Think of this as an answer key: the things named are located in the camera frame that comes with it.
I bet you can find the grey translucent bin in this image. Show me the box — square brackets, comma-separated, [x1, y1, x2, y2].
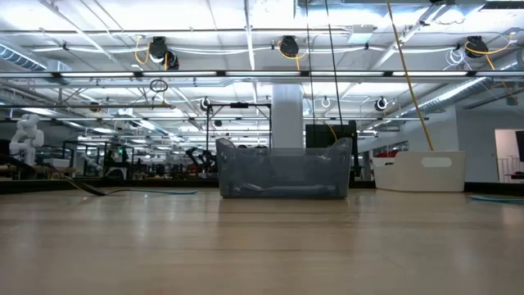
[215, 137, 353, 201]

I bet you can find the white pillar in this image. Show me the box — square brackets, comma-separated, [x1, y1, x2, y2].
[271, 84, 305, 149]

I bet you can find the white plastic bin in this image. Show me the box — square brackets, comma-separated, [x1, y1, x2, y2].
[371, 150, 467, 193]

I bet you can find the long ceiling light strip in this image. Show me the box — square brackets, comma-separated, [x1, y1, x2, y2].
[0, 70, 524, 79]

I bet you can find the wooden workbench on casters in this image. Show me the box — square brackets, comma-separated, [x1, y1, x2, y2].
[0, 163, 77, 175]

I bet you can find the black gantry frame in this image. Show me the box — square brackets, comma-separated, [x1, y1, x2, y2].
[206, 102, 273, 149]

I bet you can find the black hanging cable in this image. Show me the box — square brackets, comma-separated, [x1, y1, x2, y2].
[305, 0, 316, 124]
[325, 0, 345, 124]

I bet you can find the black ceiling cord reel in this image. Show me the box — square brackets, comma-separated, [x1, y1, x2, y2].
[278, 34, 307, 70]
[147, 35, 180, 70]
[464, 35, 515, 58]

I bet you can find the yellow hanging cable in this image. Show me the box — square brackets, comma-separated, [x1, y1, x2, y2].
[386, 0, 435, 152]

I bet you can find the silver ceiling duct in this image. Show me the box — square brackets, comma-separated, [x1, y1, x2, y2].
[399, 75, 524, 118]

